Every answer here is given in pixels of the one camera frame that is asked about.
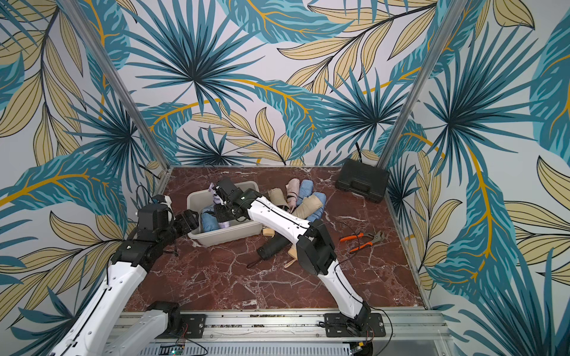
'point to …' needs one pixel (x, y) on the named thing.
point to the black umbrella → (276, 245)
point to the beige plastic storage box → (237, 231)
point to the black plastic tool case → (367, 181)
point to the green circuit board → (173, 350)
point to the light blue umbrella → (209, 220)
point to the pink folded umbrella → (292, 188)
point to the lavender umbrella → (217, 199)
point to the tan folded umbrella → (307, 207)
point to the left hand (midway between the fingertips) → (190, 220)
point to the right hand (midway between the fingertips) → (219, 213)
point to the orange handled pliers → (377, 237)
